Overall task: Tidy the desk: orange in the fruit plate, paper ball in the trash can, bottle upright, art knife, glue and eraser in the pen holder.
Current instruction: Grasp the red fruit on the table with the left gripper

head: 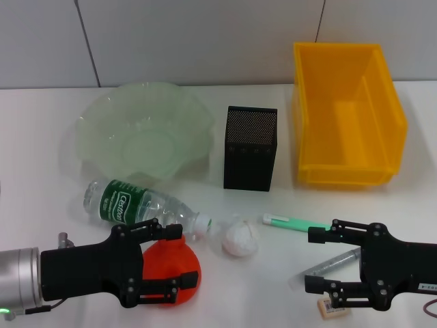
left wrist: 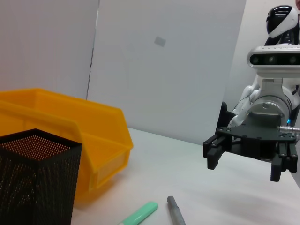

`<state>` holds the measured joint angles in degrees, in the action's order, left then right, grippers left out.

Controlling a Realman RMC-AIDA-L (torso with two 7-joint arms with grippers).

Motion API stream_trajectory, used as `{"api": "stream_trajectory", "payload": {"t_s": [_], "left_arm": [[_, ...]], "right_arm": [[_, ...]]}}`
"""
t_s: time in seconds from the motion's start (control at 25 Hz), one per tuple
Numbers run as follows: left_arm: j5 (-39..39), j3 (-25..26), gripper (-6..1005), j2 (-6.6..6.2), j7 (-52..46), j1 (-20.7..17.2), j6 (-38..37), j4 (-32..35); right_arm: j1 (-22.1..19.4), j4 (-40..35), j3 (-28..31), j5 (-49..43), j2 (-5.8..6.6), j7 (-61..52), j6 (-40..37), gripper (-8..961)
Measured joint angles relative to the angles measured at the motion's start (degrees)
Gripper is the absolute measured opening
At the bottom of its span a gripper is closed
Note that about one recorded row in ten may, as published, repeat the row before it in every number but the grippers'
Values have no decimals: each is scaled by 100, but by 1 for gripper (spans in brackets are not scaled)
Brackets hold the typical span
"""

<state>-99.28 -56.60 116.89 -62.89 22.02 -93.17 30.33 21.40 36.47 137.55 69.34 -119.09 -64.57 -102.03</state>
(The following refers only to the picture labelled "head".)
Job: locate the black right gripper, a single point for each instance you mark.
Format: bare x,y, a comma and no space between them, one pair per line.
396,266

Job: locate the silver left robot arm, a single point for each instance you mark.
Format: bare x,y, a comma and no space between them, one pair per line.
17,276

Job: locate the grey marker pen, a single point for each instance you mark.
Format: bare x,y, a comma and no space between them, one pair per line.
334,263

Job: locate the mint green white pen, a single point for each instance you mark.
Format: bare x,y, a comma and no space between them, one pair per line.
286,222

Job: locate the beige eraser with barcode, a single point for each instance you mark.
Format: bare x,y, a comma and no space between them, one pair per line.
336,310

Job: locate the black mesh pen holder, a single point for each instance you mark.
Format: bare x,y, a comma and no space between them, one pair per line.
249,160

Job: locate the yellow plastic bin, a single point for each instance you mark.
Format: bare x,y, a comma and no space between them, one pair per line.
341,112

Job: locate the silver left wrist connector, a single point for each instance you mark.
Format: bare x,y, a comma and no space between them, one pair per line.
65,240

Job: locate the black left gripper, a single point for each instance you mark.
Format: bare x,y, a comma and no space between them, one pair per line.
85,270

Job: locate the red-orange orange fruit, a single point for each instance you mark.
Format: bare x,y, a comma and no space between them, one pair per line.
164,259

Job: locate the white paper ball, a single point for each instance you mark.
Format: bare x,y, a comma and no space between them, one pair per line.
239,239

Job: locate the green glass fruit plate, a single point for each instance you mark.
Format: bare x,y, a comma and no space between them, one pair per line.
136,136

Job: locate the clear green-label water bottle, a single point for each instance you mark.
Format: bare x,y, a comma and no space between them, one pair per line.
119,201

